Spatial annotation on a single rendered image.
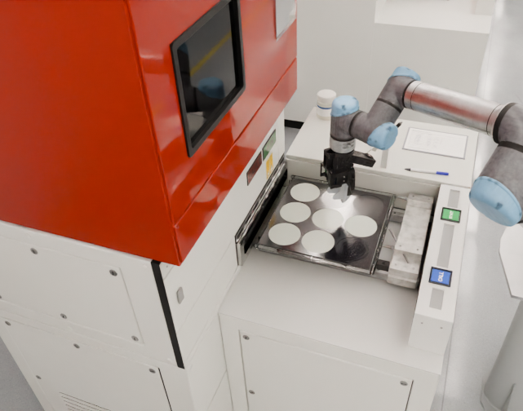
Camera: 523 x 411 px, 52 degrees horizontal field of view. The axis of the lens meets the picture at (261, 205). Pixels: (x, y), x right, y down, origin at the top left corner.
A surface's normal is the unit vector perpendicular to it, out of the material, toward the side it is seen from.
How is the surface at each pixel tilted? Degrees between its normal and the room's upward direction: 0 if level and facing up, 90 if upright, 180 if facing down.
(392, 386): 90
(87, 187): 90
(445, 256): 0
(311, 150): 0
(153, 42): 90
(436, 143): 0
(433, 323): 90
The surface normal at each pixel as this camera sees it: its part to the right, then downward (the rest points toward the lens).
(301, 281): -0.04, -0.76
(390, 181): -0.36, 0.62
